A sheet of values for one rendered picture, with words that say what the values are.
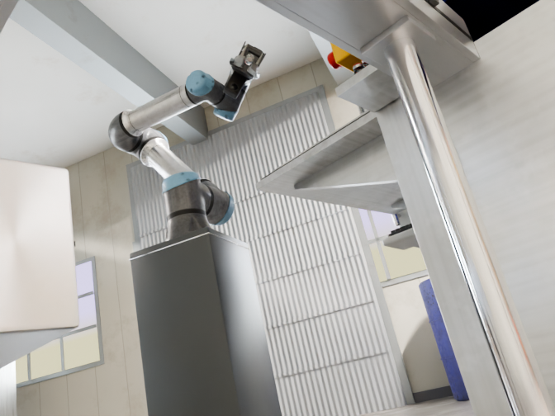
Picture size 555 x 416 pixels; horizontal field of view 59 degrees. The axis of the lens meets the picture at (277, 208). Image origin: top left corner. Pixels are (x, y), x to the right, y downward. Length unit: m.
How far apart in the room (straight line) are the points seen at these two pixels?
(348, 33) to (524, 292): 0.51
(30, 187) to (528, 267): 0.76
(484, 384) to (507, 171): 0.37
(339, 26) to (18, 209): 0.56
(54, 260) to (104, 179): 6.01
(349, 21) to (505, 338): 0.49
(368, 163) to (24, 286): 0.95
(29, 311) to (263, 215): 4.71
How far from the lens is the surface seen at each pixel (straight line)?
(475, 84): 1.00
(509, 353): 0.70
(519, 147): 0.94
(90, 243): 6.25
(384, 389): 4.56
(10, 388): 6.08
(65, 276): 0.36
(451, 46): 0.94
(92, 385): 6.02
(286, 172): 1.24
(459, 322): 0.95
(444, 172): 0.73
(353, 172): 1.21
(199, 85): 1.52
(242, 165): 5.29
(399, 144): 1.04
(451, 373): 3.94
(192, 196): 1.44
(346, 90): 0.97
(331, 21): 0.77
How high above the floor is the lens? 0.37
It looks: 20 degrees up
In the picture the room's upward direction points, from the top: 13 degrees counter-clockwise
